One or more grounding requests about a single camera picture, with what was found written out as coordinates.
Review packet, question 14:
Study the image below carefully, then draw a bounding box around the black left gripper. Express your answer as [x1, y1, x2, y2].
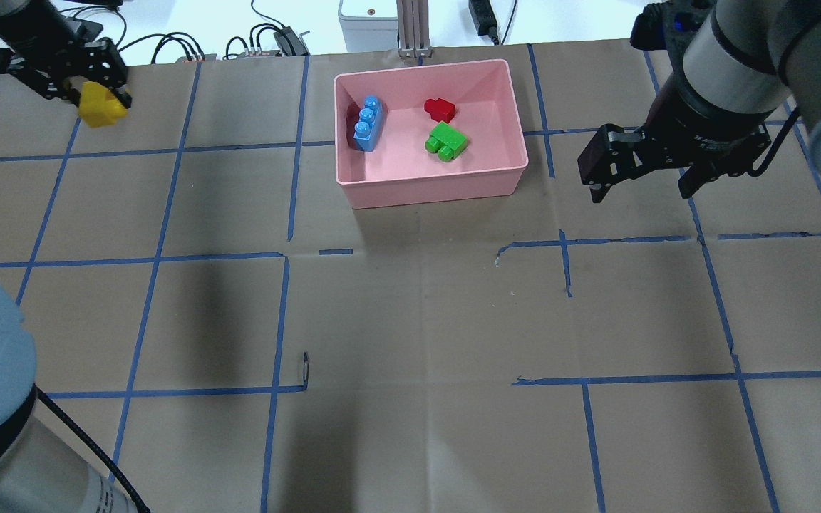
[0, 14, 133, 108]

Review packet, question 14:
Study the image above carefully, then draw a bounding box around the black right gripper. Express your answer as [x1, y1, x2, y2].
[577, 92, 773, 204]

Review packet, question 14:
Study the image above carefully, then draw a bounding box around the yellow toy block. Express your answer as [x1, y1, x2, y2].
[78, 81, 128, 129]

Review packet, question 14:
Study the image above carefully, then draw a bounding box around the green toy block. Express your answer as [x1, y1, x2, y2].
[424, 123, 470, 162]

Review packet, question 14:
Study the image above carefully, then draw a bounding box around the red toy block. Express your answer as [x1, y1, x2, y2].
[423, 98, 457, 123]

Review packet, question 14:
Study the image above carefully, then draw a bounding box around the blue toy block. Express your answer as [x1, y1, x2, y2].
[351, 95, 388, 152]

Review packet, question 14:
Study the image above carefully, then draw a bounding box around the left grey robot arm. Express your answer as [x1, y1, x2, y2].
[0, 1, 148, 512]

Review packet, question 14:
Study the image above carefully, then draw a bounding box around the pink plastic box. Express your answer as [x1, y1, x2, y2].
[334, 59, 529, 209]

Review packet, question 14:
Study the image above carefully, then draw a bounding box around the white square box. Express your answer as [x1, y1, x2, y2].
[338, 1, 398, 53]

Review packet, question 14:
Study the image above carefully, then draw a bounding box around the black power adapter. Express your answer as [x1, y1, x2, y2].
[467, 0, 499, 42]

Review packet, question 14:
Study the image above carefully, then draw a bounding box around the brown paper table cover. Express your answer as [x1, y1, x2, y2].
[0, 40, 821, 512]

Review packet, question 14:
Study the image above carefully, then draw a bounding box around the aluminium frame post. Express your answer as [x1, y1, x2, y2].
[396, 0, 431, 59]

